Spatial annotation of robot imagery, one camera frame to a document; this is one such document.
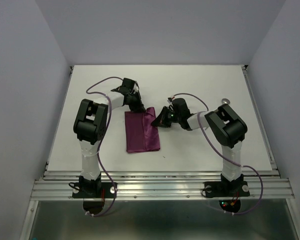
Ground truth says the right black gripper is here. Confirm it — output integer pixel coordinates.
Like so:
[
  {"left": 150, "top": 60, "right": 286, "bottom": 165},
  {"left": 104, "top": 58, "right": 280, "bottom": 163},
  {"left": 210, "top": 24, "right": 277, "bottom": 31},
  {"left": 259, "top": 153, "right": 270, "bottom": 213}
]
[{"left": 150, "top": 106, "right": 181, "bottom": 128}]

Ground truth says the purple cloth napkin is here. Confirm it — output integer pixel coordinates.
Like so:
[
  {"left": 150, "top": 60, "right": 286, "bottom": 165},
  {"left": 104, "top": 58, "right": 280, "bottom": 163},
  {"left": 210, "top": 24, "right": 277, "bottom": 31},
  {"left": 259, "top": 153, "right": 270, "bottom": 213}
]
[{"left": 124, "top": 107, "right": 161, "bottom": 154}]

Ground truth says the silver metal spoon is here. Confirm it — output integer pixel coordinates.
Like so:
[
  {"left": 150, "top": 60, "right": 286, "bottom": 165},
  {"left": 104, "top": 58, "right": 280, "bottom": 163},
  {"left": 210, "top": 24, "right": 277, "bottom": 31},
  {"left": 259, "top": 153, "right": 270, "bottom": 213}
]
[{"left": 221, "top": 98, "right": 231, "bottom": 105}]

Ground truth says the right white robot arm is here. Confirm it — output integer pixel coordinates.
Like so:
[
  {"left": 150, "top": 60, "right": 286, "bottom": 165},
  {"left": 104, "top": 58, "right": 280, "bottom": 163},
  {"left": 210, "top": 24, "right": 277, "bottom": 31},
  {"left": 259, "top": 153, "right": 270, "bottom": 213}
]
[{"left": 151, "top": 98, "right": 248, "bottom": 195}]

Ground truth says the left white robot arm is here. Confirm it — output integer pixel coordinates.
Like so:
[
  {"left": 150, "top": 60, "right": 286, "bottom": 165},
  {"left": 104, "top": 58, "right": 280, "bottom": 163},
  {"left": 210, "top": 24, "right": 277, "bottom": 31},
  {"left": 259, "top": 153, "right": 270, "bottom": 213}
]
[{"left": 70, "top": 77, "right": 146, "bottom": 197}]

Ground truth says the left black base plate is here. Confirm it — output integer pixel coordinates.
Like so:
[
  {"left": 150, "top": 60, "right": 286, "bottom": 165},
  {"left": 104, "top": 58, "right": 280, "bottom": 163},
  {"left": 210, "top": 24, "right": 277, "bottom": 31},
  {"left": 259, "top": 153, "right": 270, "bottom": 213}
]
[{"left": 70, "top": 182, "right": 116, "bottom": 199}]

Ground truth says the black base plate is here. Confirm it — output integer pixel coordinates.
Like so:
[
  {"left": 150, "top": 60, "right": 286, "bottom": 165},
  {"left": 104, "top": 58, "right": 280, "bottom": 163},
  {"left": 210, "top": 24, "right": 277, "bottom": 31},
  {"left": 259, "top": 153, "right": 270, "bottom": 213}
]
[
  {"left": 201, "top": 181, "right": 250, "bottom": 198},
  {"left": 70, "top": 182, "right": 116, "bottom": 199}
]

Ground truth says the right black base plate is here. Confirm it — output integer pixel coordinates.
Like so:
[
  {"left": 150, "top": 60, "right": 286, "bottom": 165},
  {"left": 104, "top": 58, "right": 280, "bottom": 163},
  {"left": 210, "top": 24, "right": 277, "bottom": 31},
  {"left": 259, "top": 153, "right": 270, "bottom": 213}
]
[{"left": 201, "top": 181, "right": 250, "bottom": 198}]

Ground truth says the aluminium rail frame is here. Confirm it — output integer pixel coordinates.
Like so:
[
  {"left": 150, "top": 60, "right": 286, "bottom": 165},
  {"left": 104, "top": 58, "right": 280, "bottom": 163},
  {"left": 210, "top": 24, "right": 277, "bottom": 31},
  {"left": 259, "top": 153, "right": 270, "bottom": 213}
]
[{"left": 20, "top": 65, "right": 300, "bottom": 240}]

